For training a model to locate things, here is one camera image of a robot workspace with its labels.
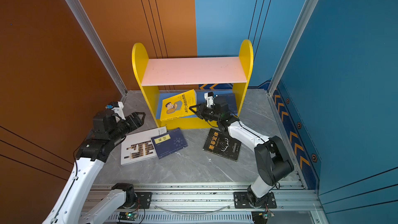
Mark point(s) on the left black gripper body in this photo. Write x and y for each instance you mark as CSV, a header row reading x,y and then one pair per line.
x,y
123,128

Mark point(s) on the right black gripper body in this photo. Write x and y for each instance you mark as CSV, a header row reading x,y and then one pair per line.
x,y
210,114

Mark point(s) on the yellow cartoon cover book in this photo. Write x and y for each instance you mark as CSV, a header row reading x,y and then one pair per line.
x,y
178,106

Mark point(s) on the navy book yellow label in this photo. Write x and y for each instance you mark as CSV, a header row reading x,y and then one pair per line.
x,y
230,101
169,143

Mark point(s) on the dark book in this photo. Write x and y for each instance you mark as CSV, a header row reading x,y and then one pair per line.
x,y
222,145

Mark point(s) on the navy book bottom yellow label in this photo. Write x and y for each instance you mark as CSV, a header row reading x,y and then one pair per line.
x,y
169,143

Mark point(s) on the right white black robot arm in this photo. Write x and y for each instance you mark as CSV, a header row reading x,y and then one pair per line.
x,y
272,158

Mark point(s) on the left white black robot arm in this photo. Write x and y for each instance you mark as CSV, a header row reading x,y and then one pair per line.
x,y
109,130

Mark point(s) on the white brown patterned booklet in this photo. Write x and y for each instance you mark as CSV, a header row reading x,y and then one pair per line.
x,y
139,147

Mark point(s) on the yellow pink blue bookshelf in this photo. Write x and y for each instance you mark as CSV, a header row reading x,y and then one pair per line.
x,y
153,73

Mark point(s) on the left green circuit board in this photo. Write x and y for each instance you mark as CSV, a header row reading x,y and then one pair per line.
x,y
127,216

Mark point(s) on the right small circuit board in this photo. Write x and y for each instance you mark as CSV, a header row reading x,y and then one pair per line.
x,y
261,217

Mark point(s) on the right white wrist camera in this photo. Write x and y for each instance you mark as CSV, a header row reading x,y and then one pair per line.
x,y
209,98

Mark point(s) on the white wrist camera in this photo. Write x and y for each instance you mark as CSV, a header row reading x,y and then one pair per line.
x,y
117,108
209,98

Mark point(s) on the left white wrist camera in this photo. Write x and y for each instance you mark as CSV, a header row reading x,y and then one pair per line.
x,y
117,108

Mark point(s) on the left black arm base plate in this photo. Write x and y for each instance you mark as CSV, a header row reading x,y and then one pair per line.
x,y
141,199

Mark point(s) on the aluminium rail frame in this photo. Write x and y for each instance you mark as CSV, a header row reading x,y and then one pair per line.
x,y
180,198

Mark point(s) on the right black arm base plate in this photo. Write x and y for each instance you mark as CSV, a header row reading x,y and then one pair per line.
x,y
249,200

